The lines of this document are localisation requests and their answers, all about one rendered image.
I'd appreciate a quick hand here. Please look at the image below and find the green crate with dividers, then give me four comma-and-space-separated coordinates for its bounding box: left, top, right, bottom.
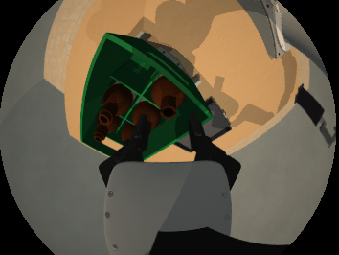
80, 33, 214, 161

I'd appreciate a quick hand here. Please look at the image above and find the brown glass bottle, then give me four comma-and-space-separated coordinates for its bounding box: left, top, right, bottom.
94, 115, 123, 143
99, 82, 137, 125
151, 74, 186, 119
132, 98, 161, 131
121, 121, 135, 142

